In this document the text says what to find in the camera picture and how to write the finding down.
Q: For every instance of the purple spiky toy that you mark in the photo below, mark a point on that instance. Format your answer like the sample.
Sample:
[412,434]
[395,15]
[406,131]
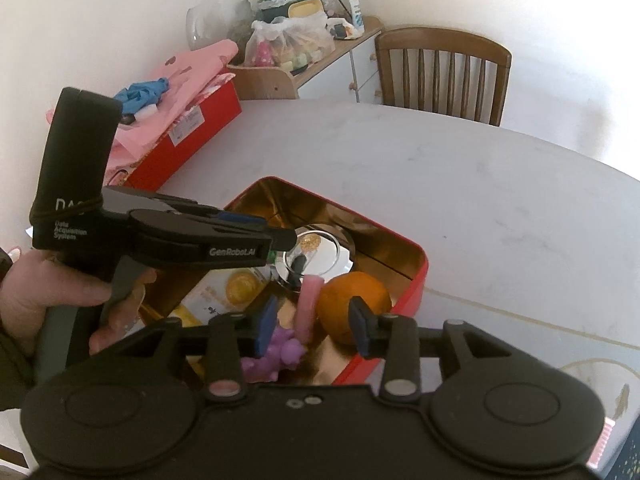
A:
[283,353]

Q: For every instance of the red tin box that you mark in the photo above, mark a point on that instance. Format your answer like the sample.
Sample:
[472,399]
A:
[389,272]

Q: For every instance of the white plastic bag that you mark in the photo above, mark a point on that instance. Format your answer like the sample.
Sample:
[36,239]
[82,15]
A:
[292,44]

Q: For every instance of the white yellow bottle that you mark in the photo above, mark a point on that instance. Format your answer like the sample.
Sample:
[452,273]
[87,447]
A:
[221,292]

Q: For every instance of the wooden chair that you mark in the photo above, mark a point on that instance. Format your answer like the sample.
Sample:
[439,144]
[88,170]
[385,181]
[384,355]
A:
[444,71]

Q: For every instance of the large red gift box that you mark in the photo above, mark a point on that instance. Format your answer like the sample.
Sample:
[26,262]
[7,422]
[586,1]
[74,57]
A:
[144,157]

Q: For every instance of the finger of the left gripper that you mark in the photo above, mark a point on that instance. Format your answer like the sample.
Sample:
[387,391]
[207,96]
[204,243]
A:
[178,228]
[212,213]

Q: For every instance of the green yellow box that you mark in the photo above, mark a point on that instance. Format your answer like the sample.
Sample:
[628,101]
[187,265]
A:
[270,10]

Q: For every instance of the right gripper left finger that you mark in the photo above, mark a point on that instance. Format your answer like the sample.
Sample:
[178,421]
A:
[232,337]

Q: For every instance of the wooden sideboard cabinet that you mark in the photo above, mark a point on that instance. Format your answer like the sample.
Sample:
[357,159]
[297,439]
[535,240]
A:
[349,73]

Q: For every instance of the person's left hand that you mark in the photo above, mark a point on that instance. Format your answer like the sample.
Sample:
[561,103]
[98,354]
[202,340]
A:
[38,282]

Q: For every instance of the round white lid tin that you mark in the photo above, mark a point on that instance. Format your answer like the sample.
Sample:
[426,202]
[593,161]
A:
[329,252]

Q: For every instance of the glass bowl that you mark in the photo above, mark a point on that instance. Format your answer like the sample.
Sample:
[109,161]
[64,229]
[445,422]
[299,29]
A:
[213,20]

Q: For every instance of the pink tube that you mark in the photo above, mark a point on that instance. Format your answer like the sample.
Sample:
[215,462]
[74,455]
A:
[305,314]

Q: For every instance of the blue patterned placemat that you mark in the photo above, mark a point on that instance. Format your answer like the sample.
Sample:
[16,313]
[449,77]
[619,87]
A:
[604,372]

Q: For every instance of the blue cloth toy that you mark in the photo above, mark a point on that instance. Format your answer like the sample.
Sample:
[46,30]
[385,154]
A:
[141,94]

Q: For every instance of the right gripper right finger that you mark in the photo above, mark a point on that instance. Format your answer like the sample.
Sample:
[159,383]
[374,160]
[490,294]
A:
[394,339]

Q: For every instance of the pink paper bag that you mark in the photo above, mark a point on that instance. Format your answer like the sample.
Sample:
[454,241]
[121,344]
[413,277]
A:
[188,73]

